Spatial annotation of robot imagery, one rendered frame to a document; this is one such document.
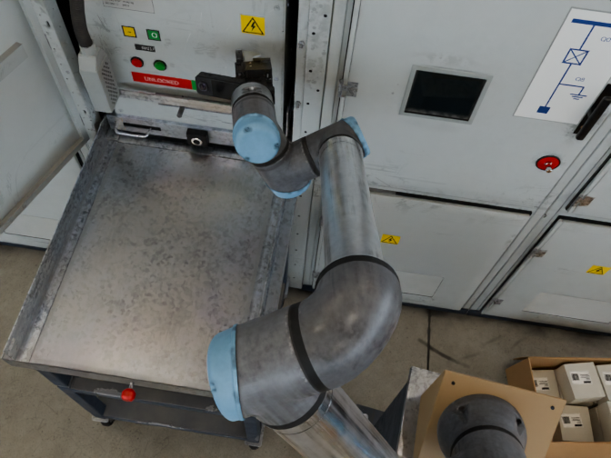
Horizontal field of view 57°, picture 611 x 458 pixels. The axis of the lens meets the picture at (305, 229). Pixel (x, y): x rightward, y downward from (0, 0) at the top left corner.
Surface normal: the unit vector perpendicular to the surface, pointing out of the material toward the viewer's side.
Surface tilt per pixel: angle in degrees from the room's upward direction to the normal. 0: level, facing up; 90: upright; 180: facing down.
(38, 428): 0
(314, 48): 90
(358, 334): 32
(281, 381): 51
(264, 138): 70
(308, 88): 90
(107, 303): 0
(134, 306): 0
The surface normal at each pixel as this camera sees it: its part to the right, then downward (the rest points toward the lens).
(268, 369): -0.24, 0.03
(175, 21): -0.15, 0.85
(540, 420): -0.14, 0.26
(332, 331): 0.05, -0.30
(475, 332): 0.05, -0.51
